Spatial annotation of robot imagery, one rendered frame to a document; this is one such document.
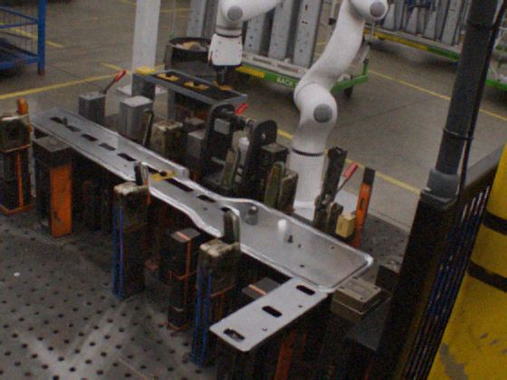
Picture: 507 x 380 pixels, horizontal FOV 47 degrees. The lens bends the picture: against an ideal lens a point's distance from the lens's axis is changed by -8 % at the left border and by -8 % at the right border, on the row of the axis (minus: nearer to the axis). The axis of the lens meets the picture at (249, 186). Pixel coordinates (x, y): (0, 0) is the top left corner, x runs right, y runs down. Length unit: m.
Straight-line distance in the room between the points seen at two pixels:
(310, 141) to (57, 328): 1.04
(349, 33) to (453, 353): 1.45
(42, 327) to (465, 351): 1.21
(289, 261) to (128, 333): 0.49
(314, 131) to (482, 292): 1.43
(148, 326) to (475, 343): 1.12
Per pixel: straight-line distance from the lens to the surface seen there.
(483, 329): 0.75
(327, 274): 1.46
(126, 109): 2.10
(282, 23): 6.23
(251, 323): 1.27
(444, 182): 0.57
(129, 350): 1.63
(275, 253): 1.51
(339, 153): 1.59
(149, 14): 5.64
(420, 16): 9.68
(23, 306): 1.79
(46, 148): 1.94
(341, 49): 2.06
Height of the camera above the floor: 1.78
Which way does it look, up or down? 25 degrees down
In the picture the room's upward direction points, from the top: 7 degrees clockwise
